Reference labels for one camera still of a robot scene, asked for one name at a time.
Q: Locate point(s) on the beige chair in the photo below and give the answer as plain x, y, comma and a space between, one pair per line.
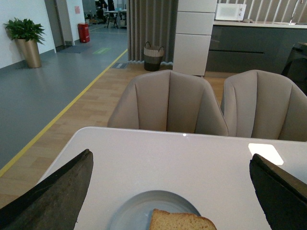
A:
169, 101
260, 104

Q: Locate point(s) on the white microwave oven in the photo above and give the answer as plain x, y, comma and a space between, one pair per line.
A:
230, 12

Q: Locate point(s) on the grey-blue round plate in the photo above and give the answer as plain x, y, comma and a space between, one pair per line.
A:
135, 214

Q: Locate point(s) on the red bin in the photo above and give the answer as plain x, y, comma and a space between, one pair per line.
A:
83, 32

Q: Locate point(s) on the white tall cabinet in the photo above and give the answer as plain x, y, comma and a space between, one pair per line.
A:
193, 35

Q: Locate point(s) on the grey curtain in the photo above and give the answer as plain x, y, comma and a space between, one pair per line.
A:
152, 21

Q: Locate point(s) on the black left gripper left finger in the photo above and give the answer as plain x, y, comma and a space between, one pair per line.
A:
55, 202

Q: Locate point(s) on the gold plant pot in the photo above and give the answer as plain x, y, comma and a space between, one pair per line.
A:
30, 52

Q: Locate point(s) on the green potted plant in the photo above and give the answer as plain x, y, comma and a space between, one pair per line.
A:
25, 29

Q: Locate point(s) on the beige chair on left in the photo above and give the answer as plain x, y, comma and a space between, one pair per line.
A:
169, 101

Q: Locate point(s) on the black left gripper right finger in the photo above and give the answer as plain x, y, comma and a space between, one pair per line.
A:
282, 196

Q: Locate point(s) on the grey kitchen counter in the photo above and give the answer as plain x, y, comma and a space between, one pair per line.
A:
241, 48

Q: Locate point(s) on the slice of bread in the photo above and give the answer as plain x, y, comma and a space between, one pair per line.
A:
163, 220

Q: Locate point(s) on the beige chair on right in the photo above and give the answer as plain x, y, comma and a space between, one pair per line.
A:
260, 104

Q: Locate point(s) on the woven laundry basket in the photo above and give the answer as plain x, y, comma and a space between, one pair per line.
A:
152, 56

